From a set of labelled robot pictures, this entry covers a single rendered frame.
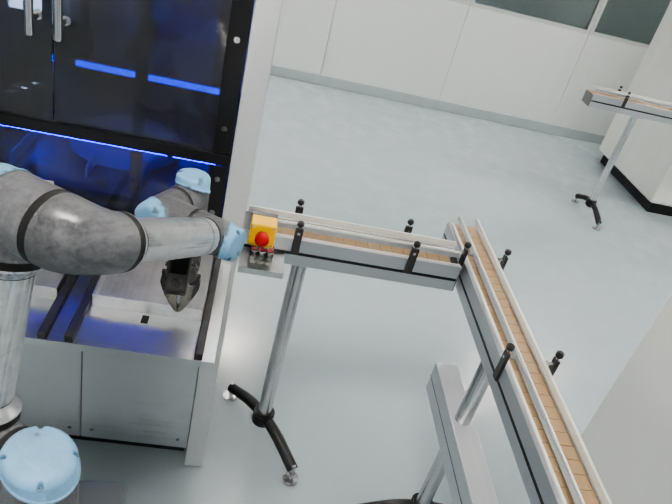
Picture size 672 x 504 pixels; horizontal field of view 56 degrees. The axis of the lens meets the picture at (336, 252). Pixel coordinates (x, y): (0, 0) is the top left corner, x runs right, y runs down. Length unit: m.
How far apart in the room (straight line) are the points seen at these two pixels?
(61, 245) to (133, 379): 1.24
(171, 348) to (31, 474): 0.51
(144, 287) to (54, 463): 0.66
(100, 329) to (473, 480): 1.08
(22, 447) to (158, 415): 1.12
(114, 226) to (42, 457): 0.40
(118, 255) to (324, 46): 5.45
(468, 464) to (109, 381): 1.13
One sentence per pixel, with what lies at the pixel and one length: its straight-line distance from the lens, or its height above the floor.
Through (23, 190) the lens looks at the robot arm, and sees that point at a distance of 0.98.
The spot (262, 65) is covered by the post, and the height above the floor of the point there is 1.46.
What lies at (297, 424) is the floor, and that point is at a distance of 2.60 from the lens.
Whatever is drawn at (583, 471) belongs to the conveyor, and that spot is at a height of 0.93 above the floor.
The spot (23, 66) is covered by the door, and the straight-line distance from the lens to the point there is 1.69.
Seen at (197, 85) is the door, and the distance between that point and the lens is 1.59.
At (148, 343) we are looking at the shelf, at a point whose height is 0.88.
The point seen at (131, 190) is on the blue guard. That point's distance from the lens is 1.73.
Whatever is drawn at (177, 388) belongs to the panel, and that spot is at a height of 0.37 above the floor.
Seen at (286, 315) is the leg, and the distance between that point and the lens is 2.09.
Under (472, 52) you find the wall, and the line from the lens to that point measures 6.51.
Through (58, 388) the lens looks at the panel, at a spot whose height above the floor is 0.30.
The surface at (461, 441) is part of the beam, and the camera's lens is 1.99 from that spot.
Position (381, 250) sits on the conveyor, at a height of 0.93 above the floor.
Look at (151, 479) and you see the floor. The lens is 2.37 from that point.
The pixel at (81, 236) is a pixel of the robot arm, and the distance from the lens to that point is 0.93.
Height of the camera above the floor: 1.90
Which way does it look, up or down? 31 degrees down
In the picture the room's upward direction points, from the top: 15 degrees clockwise
